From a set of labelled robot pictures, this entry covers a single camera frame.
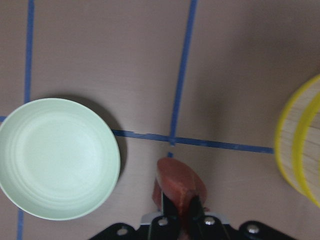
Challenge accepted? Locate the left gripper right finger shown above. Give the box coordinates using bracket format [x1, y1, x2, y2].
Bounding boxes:
[191, 196, 228, 240]

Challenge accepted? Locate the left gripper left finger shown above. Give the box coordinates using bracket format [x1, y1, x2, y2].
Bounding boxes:
[147, 192, 180, 240]

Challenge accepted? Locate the brown red bun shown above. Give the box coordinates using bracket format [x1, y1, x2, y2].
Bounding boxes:
[152, 157, 207, 222]

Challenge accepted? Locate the yellow bamboo steamer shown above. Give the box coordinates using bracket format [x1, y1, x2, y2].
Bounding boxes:
[274, 75, 320, 206]

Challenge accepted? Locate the light green plate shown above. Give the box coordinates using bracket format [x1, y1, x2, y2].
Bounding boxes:
[0, 98, 121, 221]

